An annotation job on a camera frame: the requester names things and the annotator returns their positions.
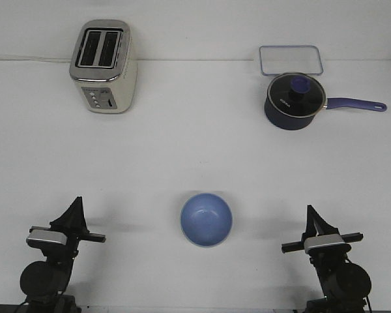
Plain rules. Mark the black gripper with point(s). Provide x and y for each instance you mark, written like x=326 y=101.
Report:
x=316 y=225
x=73 y=219

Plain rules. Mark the blue bowl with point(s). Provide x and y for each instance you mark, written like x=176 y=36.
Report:
x=206 y=218

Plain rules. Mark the green bowl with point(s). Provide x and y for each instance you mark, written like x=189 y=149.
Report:
x=205 y=245

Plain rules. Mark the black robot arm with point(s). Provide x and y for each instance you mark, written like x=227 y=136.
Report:
x=44 y=282
x=345 y=285

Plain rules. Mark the dark blue saucepan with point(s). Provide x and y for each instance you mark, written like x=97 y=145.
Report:
x=295 y=123

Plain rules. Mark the glass pot lid blue knob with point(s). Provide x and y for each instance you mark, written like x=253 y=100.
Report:
x=296 y=95

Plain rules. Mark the cream and silver toaster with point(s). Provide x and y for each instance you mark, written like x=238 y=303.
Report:
x=104 y=67

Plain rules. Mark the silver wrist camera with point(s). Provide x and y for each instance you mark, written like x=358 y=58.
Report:
x=322 y=241
x=46 y=236

